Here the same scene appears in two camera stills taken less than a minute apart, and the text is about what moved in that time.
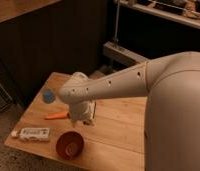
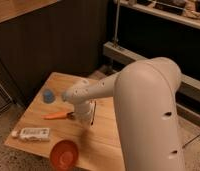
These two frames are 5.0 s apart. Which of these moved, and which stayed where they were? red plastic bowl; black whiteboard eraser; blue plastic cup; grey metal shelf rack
Moved: red plastic bowl
Stayed: blue plastic cup; black whiteboard eraser; grey metal shelf rack
